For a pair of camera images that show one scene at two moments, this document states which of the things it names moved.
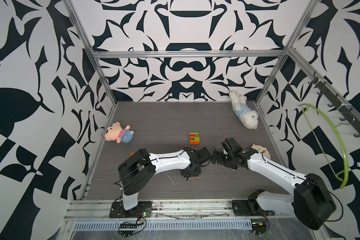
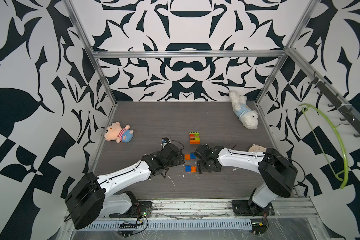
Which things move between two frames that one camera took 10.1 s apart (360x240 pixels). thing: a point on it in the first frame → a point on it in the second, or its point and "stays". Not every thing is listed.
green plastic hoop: (340, 177) stays
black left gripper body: (196, 173) → (176, 161)
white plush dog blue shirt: (248, 116) stays
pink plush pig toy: (115, 131) stays
